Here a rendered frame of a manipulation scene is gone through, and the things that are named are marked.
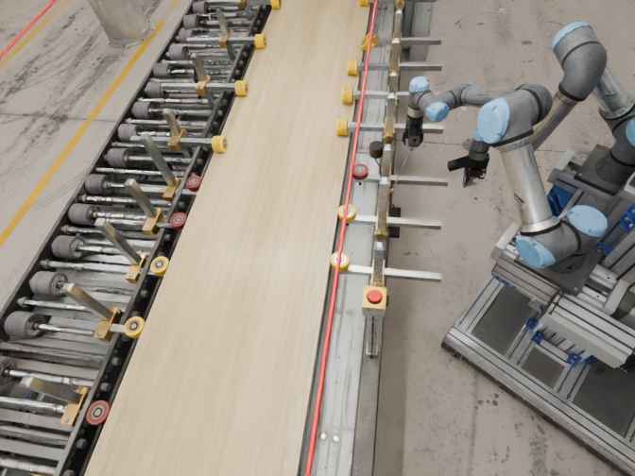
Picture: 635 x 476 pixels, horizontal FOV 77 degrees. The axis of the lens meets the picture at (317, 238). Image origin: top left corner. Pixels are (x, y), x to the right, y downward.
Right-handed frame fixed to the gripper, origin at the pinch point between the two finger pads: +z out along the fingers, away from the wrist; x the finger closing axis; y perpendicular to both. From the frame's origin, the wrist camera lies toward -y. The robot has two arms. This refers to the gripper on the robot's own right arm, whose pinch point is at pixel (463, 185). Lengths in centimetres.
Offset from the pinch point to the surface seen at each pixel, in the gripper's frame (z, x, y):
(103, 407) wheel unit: -9, -119, -128
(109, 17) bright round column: 49, 253, -340
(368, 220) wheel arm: -3.4, -26.5, -42.1
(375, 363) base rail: 12, -85, -34
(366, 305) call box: -40, -83, -38
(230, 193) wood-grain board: -8, -19, -109
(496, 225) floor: 83, 38, 39
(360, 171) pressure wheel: -7.9, -1.3, -48.3
